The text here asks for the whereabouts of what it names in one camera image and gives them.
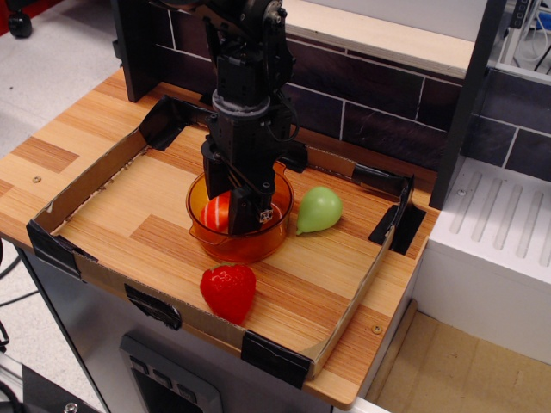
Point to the red toy strawberry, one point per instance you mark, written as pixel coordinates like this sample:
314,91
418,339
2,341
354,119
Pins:
229,291

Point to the salmon nigiri sushi toy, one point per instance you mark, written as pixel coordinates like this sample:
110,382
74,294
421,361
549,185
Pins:
215,214

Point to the orange transparent plastic pot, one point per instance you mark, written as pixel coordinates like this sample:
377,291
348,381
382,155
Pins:
229,228

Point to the grey oven control panel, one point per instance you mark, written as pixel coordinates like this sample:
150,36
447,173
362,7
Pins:
163,385

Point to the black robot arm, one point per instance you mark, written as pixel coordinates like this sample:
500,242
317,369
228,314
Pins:
248,46

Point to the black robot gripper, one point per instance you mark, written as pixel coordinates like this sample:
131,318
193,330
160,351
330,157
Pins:
242,146

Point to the cardboard fence with black tape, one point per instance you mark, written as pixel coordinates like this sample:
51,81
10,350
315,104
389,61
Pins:
270,260

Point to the green toy pear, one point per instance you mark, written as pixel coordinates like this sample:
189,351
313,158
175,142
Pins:
320,209

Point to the white toy sink drainboard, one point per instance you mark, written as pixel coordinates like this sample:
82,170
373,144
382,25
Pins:
486,266

